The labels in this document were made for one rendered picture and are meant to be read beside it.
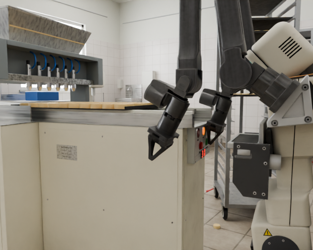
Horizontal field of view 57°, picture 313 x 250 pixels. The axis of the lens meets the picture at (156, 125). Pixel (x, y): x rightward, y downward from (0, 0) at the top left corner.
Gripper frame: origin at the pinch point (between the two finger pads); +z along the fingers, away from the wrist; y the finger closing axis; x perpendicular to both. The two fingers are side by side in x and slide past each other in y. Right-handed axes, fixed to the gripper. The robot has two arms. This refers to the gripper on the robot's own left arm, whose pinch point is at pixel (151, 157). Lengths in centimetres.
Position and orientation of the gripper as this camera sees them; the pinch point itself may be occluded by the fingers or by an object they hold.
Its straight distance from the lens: 86.7
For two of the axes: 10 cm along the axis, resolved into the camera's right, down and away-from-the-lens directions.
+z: -4.3, 8.6, 2.7
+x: 8.1, 5.0, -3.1
